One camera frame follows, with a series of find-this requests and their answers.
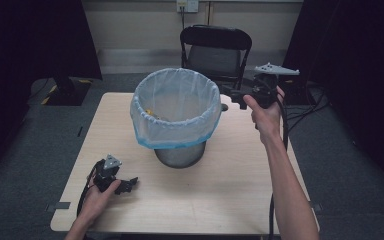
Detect black stand base striped tape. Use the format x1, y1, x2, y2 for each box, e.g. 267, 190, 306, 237
40, 73, 93, 107
278, 78, 318, 107

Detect person's right hand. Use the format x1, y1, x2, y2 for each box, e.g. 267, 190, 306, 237
242, 85, 286, 145

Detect person's left hand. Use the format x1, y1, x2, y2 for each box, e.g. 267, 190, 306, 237
79, 178, 123, 224

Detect black curtain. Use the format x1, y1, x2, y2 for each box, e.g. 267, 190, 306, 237
277, 0, 384, 198
0, 0, 103, 183

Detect white wall outlet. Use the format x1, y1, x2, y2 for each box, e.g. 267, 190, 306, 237
176, 0, 200, 14

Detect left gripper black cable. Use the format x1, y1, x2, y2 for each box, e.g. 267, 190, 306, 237
75, 159, 105, 219

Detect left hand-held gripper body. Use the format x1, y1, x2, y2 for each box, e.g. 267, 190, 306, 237
92, 153, 123, 192

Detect black folding chair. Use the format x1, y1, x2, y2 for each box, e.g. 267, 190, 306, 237
179, 24, 253, 92

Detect black outlet cable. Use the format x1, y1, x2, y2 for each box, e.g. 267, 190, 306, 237
179, 6, 187, 32

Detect black floor cables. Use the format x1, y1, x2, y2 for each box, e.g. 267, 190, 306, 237
283, 87, 332, 133

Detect pale blue plastic bin bag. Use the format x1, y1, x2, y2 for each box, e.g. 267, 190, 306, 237
129, 67, 223, 150

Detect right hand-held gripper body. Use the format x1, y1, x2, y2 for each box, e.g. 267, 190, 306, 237
251, 62, 301, 110

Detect grey metal trash bin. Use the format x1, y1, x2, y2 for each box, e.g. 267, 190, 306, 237
153, 141, 207, 170

